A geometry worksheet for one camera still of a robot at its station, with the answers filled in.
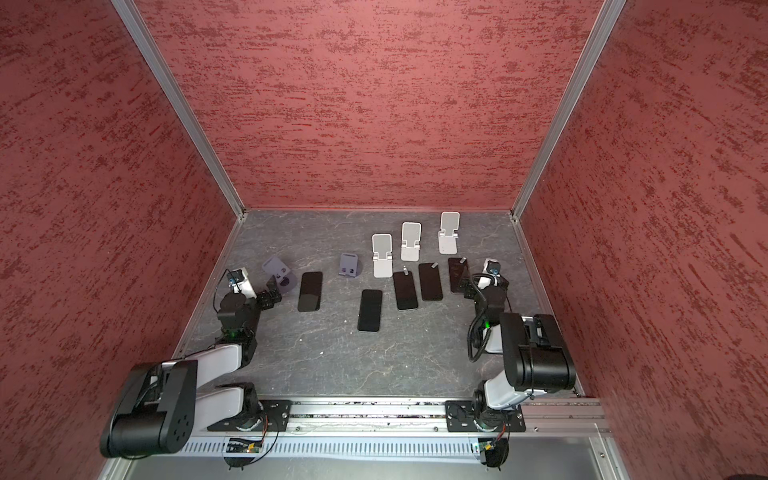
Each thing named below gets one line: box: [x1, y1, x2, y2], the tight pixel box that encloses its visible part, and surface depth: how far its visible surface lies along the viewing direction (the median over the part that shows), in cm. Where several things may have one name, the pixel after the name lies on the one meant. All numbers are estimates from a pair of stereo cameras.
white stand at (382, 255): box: [372, 234, 393, 278], surface depth 102 cm
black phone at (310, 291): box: [298, 271, 323, 312], surface depth 102 cm
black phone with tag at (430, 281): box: [418, 262, 443, 301], surface depth 103 cm
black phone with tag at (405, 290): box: [393, 265, 418, 310], surface depth 100 cm
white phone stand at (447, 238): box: [438, 211, 461, 255], surface depth 109 cm
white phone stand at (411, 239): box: [401, 222, 421, 262], surface depth 106 cm
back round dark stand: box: [338, 253, 363, 279], surface depth 101 cm
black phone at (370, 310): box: [357, 289, 383, 332], surface depth 97 cm
